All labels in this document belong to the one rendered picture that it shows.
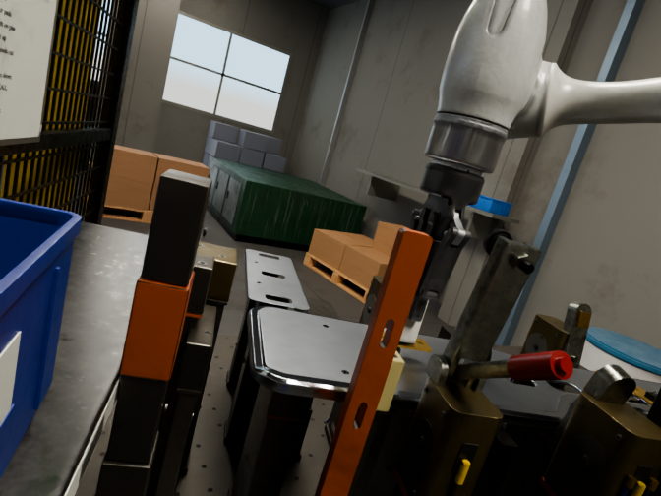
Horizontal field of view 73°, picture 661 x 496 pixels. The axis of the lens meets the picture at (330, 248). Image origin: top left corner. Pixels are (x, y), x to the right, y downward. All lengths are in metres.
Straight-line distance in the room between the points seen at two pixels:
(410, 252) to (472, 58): 0.25
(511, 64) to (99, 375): 0.51
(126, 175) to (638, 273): 4.38
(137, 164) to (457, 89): 4.46
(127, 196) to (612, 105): 4.57
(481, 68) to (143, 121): 6.72
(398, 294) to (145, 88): 6.81
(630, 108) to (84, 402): 0.67
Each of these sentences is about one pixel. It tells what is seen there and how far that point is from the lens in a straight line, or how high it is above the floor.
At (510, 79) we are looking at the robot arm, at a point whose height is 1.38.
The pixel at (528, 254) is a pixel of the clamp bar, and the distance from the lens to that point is 0.46.
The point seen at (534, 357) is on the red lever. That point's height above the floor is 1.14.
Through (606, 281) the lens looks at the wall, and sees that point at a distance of 3.69.
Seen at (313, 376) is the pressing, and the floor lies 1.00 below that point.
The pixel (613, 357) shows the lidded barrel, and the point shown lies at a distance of 2.87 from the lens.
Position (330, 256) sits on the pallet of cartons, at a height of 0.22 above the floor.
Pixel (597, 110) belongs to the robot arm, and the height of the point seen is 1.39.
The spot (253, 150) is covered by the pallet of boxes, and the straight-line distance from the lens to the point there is 7.20.
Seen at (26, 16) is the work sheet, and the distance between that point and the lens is 0.71.
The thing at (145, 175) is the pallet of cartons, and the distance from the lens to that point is 4.91.
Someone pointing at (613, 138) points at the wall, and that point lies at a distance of 3.90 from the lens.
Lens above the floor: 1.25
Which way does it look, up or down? 12 degrees down
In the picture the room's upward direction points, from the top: 16 degrees clockwise
